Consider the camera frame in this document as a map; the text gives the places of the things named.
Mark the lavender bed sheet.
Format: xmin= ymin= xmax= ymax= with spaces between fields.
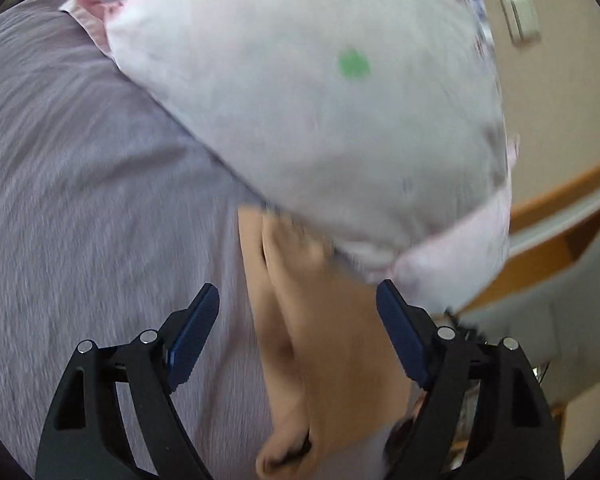
xmin=0 ymin=0 xmax=412 ymax=480

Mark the beige long-sleeve shirt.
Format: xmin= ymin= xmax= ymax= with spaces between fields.
xmin=238 ymin=207 xmax=412 ymax=479

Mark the white wall switch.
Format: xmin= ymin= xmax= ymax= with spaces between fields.
xmin=500 ymin=0 xmax=541 ymax=46

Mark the wooden headboard frame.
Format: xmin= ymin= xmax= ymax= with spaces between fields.
xmin=462 ymin=162 xmax=600 ymax=313

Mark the left floral pink pillow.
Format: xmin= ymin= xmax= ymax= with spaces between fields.
xmin=62 ymin=0 xmax=517 ymax=313

